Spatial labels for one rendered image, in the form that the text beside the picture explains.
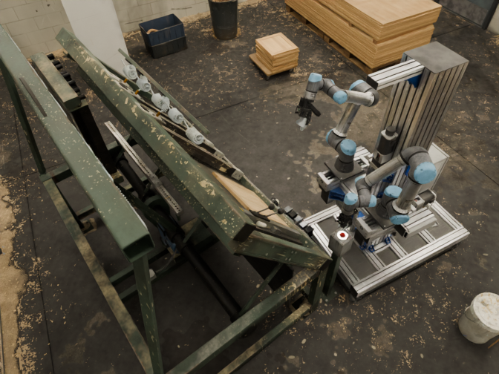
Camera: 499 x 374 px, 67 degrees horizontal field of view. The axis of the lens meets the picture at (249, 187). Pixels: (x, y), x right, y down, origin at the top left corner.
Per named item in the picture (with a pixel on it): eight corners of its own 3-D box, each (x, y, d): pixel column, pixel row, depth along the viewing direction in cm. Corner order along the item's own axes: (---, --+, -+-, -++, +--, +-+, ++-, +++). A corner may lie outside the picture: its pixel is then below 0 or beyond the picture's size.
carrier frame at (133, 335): (318, 308, 328) (330, 260, 265) (181, 421, 277) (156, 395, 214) (186, 165, 444) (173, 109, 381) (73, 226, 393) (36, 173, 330)
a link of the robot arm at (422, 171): (400, 208, 254) (433, 151, 212) (406, 227, 244) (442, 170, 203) (382, 208, 253) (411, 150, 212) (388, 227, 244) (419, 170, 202)
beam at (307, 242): (323, 271, 269) (333, 260, 267) (317, 270, 259) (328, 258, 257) (169, 118, 385) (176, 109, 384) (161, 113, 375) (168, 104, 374)
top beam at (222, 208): (243, 243, 166) (258, 226, 164) (231, 240, 157) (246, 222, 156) (67, 45, 282) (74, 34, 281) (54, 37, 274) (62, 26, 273)
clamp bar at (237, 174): (240, 182, 308) (258, 159, 305) (131, 125, 209) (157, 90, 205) (232, 174, 313) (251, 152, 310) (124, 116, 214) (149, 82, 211)
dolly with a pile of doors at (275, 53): (298, 73, 560) (300, 47, 529) (266, 83, 546) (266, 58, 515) (278, 53, 596) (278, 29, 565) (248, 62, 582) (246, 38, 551)
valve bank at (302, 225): (318, 243, 304) (321, 227, 286) (305, 253, 299) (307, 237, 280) (278, 205, 330) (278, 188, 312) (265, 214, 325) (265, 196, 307)
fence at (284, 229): (298, 239, 271) (301, 234, 271) (228, 214, 192) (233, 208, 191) (293, 234, 274) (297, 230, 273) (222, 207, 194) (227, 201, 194)
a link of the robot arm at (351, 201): (360, 201, 228) (346, 201, 228) (356, 211, 237) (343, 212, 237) (357, 191, 233) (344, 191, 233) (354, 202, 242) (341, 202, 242)
